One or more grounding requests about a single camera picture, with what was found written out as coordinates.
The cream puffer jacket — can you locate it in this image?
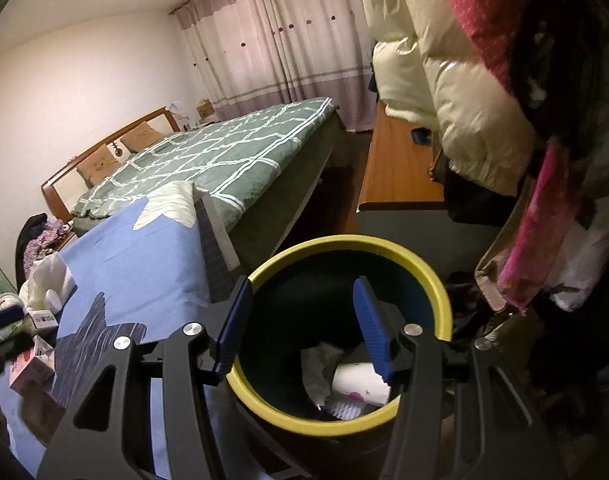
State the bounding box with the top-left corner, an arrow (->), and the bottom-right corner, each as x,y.
359,0 -> 540,198

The dark hanging coat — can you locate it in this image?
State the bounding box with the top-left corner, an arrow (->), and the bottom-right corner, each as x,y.
514,0 -> 609,386

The red dotted quilted jacket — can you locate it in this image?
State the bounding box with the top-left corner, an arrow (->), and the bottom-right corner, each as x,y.
424,0 -> 550,141

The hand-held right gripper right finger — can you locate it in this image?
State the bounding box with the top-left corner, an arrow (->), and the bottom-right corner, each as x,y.
351,276 -> 567,480

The brown pillow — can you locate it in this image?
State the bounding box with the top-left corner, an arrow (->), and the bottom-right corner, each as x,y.
120,121 -> 165,153
76,146 -> 120,184

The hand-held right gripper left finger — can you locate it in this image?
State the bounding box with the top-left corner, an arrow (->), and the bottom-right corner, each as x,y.
37,276 -> 254,480

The white paper cup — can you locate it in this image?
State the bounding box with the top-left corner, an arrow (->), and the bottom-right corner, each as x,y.
331,362 -> 392,406

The pink and white box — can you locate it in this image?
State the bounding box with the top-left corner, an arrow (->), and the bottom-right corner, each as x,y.
9,336 -> 56,403

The wooden desk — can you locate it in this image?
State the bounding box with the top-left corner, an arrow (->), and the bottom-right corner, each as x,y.
357,100 -> 452,213

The white tissue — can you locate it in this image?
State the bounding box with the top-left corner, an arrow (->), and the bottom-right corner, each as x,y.
300,342 -> 345,406

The blue star print tablecloth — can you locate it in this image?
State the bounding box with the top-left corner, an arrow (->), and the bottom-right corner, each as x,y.
0,182 -> 235,480

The pink and white curtain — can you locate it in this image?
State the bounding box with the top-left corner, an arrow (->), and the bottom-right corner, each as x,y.
169,0 -> 380,133

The wooden bed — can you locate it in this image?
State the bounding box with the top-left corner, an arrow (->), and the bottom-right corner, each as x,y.
41,97 -> 345,261

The white and green plastic bag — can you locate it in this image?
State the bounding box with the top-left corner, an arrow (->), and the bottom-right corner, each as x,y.
19,254 -> 78,313

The pile of clothes on nightstand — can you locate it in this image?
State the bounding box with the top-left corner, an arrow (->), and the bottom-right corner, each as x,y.
15,212 -> 78,286

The long white carton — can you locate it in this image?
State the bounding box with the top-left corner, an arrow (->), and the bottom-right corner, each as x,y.
27,310 -> 60,332

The green checkered duvet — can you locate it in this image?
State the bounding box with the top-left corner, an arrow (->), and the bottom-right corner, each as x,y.
72,97 -> 335,231

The yellow rimmed trash bin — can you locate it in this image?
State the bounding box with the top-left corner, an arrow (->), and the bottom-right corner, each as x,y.
226,234 -> 453,436

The pink cloth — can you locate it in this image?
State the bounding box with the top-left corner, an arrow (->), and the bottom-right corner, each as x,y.
499,140 -> 580,311

